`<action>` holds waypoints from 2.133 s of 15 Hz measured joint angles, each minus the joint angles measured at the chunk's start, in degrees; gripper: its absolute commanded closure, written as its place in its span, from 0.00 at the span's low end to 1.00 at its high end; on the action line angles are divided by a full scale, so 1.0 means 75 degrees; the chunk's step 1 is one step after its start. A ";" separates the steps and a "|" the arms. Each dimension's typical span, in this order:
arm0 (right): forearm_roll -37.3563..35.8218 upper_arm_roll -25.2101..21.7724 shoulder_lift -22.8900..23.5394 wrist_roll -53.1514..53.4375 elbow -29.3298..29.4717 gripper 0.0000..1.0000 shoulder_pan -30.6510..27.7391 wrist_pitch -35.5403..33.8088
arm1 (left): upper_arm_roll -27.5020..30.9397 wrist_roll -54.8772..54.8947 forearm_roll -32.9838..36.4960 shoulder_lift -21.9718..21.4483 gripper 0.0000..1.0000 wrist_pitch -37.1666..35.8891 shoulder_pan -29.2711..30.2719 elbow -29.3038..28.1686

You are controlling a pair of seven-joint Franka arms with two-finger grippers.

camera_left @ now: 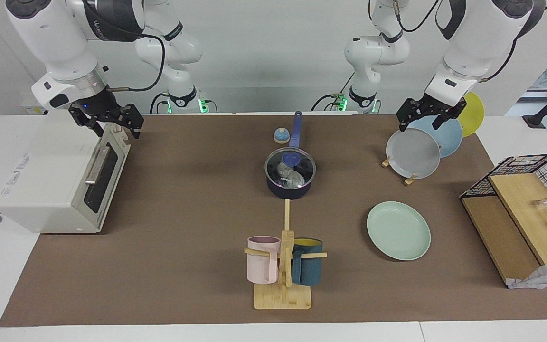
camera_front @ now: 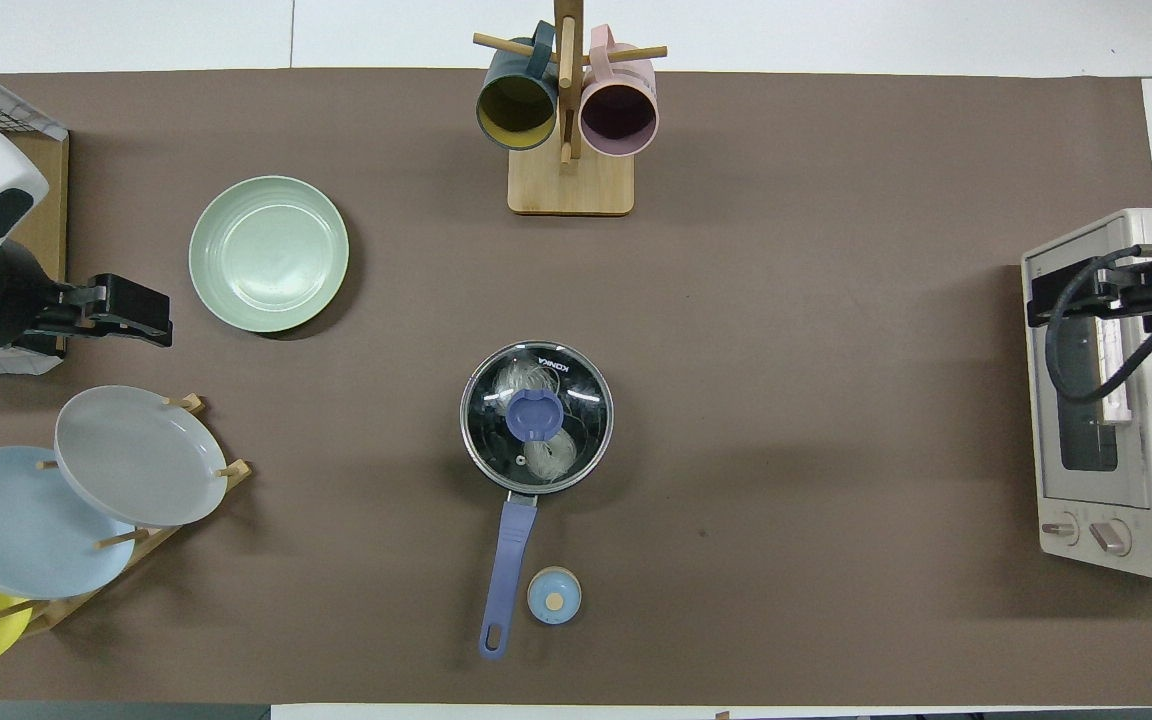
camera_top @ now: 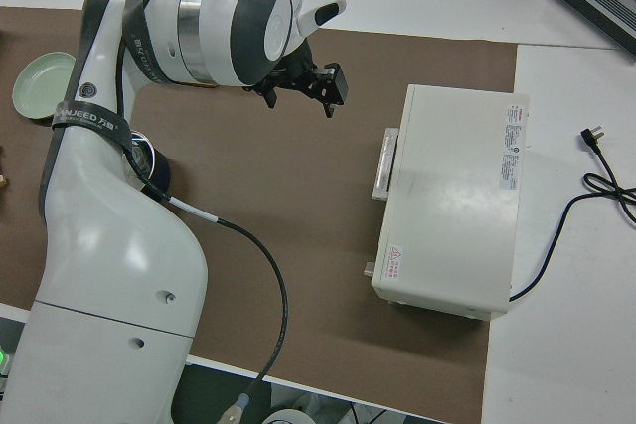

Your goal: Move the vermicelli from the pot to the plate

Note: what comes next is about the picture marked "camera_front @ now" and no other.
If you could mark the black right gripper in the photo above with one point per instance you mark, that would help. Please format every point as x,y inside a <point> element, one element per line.
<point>1086,300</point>

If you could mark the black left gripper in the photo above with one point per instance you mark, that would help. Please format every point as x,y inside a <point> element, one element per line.
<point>126,310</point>

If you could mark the glass lid with purple knob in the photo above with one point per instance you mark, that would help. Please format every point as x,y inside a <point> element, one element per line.
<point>534,413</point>

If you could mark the white plastic bag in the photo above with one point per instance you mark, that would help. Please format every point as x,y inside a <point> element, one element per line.
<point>548,458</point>

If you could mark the grey plate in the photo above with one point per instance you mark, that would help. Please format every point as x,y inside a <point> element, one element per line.
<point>141,455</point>

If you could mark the green plate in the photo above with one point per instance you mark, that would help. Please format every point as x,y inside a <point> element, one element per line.
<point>268,253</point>

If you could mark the light blue plate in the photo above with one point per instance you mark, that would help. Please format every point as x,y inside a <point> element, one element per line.
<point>16,525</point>

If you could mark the wooden plate rack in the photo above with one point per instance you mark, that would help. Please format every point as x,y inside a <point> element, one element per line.
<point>66,608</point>

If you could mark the brown table mat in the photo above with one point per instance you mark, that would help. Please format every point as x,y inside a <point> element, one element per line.
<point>736,400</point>

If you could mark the dark teal mug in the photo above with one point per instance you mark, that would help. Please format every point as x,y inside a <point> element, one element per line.
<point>516,105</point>

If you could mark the wooden mug tree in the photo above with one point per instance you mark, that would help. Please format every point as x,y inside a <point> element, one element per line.
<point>571,190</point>

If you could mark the pink mug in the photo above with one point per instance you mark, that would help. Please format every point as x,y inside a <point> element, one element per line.
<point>619,115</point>

